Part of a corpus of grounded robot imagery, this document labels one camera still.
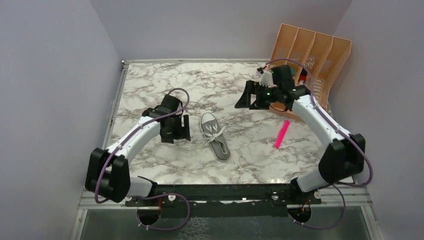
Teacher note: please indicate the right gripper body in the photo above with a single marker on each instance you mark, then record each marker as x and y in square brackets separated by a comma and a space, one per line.
[267, 95]

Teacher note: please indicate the red black marker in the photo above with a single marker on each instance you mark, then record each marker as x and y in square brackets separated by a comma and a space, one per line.
[302, 79]

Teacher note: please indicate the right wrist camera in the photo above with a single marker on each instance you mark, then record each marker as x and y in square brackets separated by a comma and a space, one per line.
[266, 78]

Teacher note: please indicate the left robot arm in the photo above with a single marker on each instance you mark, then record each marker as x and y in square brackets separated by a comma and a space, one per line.
[108, 173]

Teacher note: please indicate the orange desk organizer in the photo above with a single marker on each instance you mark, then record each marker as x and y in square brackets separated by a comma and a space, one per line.
[322, 55]

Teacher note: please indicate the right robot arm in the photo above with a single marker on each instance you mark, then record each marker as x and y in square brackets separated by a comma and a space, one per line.
[343, 155]

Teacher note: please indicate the pink plastic bar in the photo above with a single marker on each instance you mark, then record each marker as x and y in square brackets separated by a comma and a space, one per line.
[281, 135]

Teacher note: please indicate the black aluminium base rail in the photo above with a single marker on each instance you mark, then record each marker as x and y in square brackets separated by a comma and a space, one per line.
[230, 200]

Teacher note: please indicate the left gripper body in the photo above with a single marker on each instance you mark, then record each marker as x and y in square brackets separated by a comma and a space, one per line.
[175, 130]

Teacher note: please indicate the grey canvas sneaker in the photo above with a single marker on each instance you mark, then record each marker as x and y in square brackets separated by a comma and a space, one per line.
[221, 151]

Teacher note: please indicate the white shoelace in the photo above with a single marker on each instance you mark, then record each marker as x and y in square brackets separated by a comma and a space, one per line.
[213, 132]

